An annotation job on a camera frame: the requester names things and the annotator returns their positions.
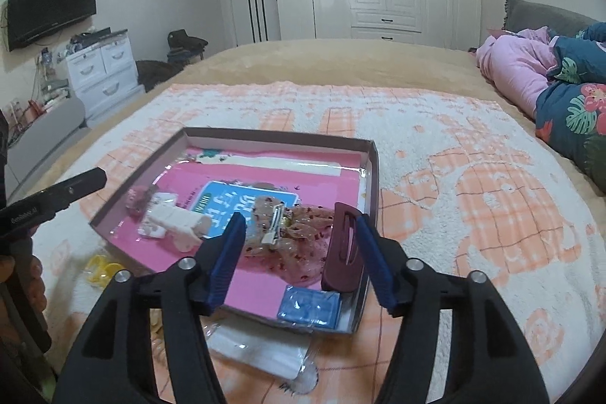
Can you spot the grey upholstered chair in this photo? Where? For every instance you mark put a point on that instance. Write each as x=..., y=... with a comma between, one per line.
x=47, y=134

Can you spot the white hair claw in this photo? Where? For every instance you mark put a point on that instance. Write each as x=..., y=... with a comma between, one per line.
x=175, y=224

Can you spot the bed with tan cover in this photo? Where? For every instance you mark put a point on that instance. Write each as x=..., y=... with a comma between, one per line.
x=331, y=63

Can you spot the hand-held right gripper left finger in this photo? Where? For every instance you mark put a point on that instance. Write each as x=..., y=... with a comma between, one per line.
x=227, y=262

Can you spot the cluttered side table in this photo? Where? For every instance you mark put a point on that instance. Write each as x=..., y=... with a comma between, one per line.
x=52, y=87

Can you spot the dark blue floral quilt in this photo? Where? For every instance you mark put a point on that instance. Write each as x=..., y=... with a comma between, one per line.
x=577, y=115

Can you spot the shallow brown cardboard box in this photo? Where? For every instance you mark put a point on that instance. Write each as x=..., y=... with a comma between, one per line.
x=371, y=177

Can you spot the small clear packet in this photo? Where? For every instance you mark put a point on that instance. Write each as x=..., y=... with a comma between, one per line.
x=166, y=198

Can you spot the sheer dotted bow hair clip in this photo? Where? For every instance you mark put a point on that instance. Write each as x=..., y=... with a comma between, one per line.
x=303, y=262

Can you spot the pink quilt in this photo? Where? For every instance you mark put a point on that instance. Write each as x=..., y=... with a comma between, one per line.
x=516, y=68

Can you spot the person's left hand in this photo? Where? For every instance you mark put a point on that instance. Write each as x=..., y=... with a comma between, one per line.
x=35, y=285

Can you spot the white drawer cabinet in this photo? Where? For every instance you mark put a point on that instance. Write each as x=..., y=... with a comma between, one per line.
x=104, y=77

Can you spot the grey pillow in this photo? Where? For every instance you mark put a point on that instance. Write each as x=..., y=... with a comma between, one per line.
x=535, y=16

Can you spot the small blue box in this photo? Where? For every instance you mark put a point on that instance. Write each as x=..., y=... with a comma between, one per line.
x=310, y=307

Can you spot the white and orange fleece blanket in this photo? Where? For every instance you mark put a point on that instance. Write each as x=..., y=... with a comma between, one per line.
x=473, y=195

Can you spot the black set-top box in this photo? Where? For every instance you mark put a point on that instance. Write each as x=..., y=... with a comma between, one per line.
x=92, y=37

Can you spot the maroon hair clip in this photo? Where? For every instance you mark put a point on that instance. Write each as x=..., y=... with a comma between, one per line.
x=338, y=262

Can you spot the white earring card packet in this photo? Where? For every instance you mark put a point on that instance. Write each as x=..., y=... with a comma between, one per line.
x=260, y=352

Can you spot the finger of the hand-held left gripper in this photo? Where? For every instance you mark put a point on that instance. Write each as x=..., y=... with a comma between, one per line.
x=78, y=188

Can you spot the black flat television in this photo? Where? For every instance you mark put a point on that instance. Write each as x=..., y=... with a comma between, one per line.
x=49, y=6

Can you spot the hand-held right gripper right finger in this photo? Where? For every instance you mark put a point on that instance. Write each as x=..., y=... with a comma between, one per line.
x=378, y=266

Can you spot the yellow bangles in clear bag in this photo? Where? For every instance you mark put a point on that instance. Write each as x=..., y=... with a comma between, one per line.
x=102, y=269

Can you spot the pile of dark clothes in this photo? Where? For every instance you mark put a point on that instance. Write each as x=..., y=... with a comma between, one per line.
x=182, y=46

